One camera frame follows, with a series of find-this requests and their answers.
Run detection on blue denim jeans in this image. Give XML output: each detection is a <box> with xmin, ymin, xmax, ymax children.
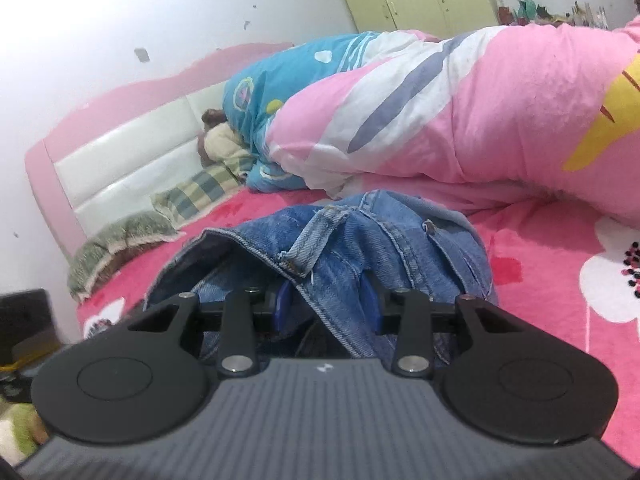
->
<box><xmin>145</xmin><ymin>191</ymin><xmax>497</xmax><ymax>364</ymax></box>

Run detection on plaid checked pillow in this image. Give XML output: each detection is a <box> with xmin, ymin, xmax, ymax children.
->
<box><xmin>151</xmin><ymin>157</ymin><xmax>250</xmax><ymax>229</ymax></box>

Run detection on green fringed pillow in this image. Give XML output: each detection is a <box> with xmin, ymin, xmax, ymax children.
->
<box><xmin>67</xmin><ymin>211</ymin><xmax>182</xmax><ymax>302</ymax></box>

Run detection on beige brown fleece garment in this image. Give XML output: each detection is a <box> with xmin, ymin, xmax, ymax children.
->
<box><xmin>198</xmin><ymin>108</ymin><xmax>255</xmax><ymax>181</ymax></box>

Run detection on pink floral bed blanket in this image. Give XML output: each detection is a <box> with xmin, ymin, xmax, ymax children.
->
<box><xmin>77</xmin><ymin>191</ymin><xmax>639</xmax><ymax>464</ymax></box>

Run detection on pink white padded headboard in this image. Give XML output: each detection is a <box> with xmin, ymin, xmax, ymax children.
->
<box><xmin>25</xmin><ymin>44</ymin><xmax>286</xmax><ymax>257</ymax></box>

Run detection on dark bedside box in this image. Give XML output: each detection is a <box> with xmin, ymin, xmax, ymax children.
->
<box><xmin>0</xmin><ymin>288</ymin><xmax>61</xmax><ymax>372</ymax></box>

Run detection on pink and blue quilt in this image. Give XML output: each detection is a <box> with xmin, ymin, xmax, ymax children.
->
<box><xmin>222</xmin><ymin>22</ymin><xmax>639</xmax><ymax>226</ymax></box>

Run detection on clutter on far shelf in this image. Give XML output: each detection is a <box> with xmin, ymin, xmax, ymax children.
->
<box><xmin>498</xmin><ymin>0</ymin><xmax>610</xmax><ymax>30</ymax></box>

